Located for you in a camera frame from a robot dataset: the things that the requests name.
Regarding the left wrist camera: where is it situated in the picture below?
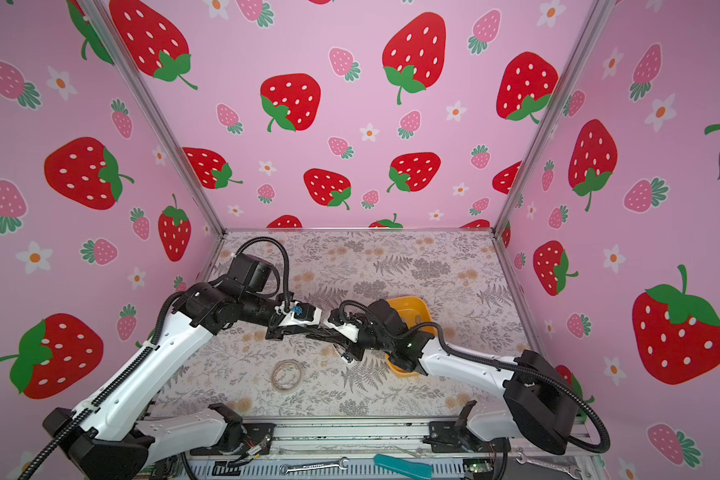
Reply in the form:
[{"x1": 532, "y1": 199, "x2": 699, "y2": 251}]
[{"x1": 281, "y1": 302, "x2": 322, "y2": 327}]

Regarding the aluminium corner post left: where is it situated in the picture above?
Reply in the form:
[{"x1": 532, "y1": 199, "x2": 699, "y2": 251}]
[{"x1": 82, "y1": 1, "x2": 225, "y2": 237}]

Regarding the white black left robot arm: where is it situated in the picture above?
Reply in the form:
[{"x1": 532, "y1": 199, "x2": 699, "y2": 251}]
[{"x1": 20, "y1": 248, "x2": 321, "y2": 479}]

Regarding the clear tape roll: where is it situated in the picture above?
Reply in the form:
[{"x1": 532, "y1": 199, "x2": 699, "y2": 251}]
[{"x1": 270, "y1": 359, "x2": 304, "y2": 394}]

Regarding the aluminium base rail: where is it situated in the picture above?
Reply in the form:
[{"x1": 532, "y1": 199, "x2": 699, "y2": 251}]
[{"x1": 104, "y1": 416, "x2": 601, "y2": 480}]

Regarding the aluminium corner post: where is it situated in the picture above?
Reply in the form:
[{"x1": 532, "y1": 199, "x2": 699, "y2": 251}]
[
  {"x1": 493, "y1": 0, "x2": 615, "y2": 239},
  {"x1": 82, "y1": 1, "x2": 225, "y2": 237}
]

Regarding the silver wrench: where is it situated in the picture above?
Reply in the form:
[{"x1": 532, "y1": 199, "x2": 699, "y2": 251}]
[
  {"x1": 515, "y1": 452, "x2": 582, "y2": 480},
  {"x1": 279, "y1": 457, "x2": 349, "y2": 475}
]

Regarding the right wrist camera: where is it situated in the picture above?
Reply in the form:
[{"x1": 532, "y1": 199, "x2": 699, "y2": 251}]
[{"x1": 325, "y1": 308, "x2": 360, "y2": 343}]

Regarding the aluminium corner post right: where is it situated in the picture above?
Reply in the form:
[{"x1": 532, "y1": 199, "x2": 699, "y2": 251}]
[{"x1": 493, "y1": 0, "x2": 615, "y2": 239}]

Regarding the yellow plastic tray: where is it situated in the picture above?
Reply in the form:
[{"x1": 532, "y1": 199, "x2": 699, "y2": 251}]
[{"x1": 387, "y1": 296, "x2": 437, "y2": 378}]

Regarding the teal handled tool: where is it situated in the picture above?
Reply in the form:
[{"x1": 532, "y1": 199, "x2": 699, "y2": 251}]
[{"x1": 373, "y1": 454, "x2": 433, "y2": 480}]

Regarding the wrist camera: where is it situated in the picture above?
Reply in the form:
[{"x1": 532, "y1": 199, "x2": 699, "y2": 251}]
[
  {"x1": 325, "y1": 308, "x2": 360, "y2": 343},
  {"x1": 281, "y1": 302, "x2": 322, "y2": 327}
]

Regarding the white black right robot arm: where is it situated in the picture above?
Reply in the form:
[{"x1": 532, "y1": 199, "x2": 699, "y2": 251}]
[{"x1": 326, "y1": 300, "x2": 611, "y2": 455}]

